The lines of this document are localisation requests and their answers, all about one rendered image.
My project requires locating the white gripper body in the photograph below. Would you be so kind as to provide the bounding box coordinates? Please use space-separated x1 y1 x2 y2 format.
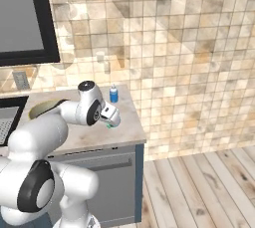
107 107 122 128

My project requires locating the blue cabinet side panel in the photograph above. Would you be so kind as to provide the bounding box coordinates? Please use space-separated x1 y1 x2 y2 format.
133 142 145 224

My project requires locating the olive yellow bowl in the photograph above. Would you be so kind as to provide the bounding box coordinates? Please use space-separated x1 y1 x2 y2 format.
28 99 70 120

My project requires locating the black sink basin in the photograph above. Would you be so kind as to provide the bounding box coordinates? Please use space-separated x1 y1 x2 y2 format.
0 96 30 147

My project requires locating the blue soap bottle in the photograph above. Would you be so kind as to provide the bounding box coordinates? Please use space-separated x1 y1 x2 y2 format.
109 84 120 104

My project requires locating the grey dishwasher door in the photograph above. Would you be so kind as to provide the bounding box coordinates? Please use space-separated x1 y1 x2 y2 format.
45 145 137 227

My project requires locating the black framed window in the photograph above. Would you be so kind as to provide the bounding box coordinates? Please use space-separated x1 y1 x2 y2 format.
0 0 61 68

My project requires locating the grey wall outlet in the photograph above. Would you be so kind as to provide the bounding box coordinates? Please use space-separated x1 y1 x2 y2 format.
12 71 31 91

